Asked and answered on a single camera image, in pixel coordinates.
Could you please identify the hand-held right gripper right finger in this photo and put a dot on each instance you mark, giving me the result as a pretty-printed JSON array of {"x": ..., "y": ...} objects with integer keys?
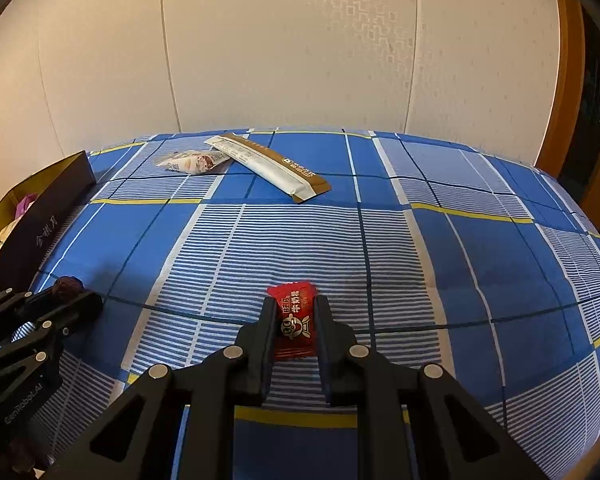
[{"x": 322, "y": 350}]

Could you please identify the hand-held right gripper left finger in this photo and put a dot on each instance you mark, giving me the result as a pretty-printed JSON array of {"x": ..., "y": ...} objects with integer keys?
[{"x": 270, "y": 355}]

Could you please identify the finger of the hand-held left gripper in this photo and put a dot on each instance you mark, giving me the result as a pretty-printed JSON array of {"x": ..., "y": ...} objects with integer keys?
[
  {"x": 5, "y": 305},
  {"x": 65, "y": 312}
]

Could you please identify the dark red round snack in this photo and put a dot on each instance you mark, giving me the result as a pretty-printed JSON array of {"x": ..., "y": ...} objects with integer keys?
[{"x": 67, "y": 289}]

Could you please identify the small red candy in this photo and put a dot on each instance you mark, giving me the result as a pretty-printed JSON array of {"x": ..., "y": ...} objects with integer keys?
[{"x": 295, "y": 320}]

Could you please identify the dark brown gift box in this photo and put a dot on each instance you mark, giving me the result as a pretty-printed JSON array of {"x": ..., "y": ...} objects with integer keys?
[{"x": 45, "y": 215}]

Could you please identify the pink wrapper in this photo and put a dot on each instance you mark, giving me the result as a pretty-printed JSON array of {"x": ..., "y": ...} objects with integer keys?
[{"x": 24, "y": 206}]

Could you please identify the blue plaid bed sheet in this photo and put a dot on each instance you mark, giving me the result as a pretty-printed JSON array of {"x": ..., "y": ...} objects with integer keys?
[{"x": 430, "y": 270}]

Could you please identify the white and brown stick packet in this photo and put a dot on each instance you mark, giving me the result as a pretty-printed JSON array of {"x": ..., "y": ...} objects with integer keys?
[{"x": 275, "y": 170}]

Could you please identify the small clear snack packet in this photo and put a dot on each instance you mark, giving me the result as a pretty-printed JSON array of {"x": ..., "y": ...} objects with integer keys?
[{"x": 190, "y": 162}]

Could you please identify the wooden door frame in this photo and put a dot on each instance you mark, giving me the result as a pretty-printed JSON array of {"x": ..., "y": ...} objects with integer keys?
[{"x": 560, "y": 85}]

